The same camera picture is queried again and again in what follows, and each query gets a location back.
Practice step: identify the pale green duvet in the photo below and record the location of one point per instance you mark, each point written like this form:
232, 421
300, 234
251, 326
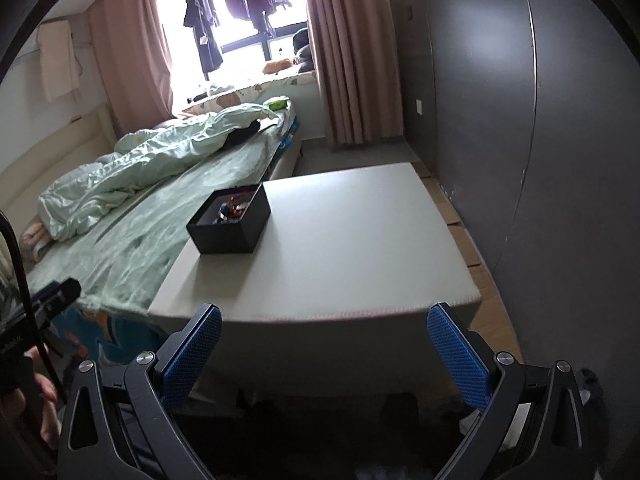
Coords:
150, 160

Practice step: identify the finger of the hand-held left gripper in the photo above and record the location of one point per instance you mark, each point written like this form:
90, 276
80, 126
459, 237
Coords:
57, 296

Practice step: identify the pink curtain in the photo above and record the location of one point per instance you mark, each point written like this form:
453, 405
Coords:
350, 60
135, 50

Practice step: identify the small green box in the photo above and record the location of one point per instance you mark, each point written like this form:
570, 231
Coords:
277, 105

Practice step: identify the printed window seat cushion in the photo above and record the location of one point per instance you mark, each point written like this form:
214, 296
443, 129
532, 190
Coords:
240, 92

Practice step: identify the black garment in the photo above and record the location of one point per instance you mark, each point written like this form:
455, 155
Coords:
244, 133

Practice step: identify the dark window frame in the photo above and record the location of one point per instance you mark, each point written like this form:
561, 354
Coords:
265, 40

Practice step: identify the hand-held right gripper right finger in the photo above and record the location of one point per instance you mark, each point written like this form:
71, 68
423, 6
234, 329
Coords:
457, 355

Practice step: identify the orange plush toy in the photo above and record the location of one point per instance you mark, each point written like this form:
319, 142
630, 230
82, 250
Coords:
278, 65

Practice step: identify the dark grey wardrobe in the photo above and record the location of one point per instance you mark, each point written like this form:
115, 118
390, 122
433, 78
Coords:
525, 110

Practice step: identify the beige hanging towel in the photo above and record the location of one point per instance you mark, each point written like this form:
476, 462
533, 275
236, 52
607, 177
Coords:
59, 60

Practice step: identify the dark blue plush toy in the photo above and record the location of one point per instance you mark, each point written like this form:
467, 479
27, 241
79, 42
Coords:
304, 50

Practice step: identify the white wall socket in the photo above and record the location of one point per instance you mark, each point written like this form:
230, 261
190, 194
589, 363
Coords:
419, 106

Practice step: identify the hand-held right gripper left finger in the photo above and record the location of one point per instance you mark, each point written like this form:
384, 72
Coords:
192, 355

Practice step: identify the pink printed pillow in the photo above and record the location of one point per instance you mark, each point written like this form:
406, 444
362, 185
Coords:
34, 240

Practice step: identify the black jewelry box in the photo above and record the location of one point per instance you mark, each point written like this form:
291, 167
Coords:
235, 235

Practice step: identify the person's left hand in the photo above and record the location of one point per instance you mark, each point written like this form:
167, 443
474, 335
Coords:
50, 410

